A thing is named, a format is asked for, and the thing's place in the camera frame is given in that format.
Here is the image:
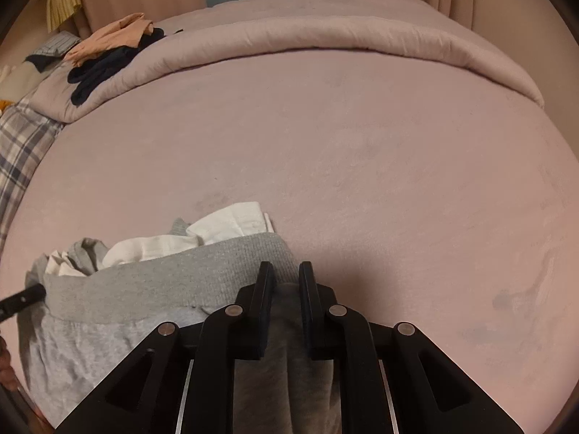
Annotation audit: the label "pink duvet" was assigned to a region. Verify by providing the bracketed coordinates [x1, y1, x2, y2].
[29, 0, 546, 124]

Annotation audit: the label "plaid blanket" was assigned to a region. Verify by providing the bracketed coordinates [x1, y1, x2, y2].
[0, 97, 66, 245]

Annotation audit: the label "grey pants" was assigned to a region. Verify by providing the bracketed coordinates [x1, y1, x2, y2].
[18, 201, 345, 434]

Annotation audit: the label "peach garment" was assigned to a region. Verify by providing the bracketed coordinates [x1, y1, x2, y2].
[63, 13, 155, 66]

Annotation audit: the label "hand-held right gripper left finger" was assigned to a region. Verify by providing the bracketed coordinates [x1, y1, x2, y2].
[54, 261, 276, 434]

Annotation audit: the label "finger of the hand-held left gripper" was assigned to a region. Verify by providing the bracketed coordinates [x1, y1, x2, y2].
[0, 282, 47, 324]

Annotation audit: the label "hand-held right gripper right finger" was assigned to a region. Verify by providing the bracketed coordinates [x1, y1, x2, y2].
[299, 261, 525, 434]

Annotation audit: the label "navy garment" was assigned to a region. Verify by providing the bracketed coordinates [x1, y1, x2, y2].
[67, 27, 184, 107]

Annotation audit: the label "yellow cloth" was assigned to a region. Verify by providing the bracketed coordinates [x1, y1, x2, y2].
[45, 0, 83, 32]

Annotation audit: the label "bed with pink sheet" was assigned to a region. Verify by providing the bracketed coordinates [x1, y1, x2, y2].
[0, 47, 579, 434]

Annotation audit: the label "person's left hand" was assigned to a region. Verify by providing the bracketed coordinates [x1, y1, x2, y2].
[0, 335, 20, 392]

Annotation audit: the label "striped grey cloth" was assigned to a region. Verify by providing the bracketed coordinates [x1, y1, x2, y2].
[34, 31, 83, 57]

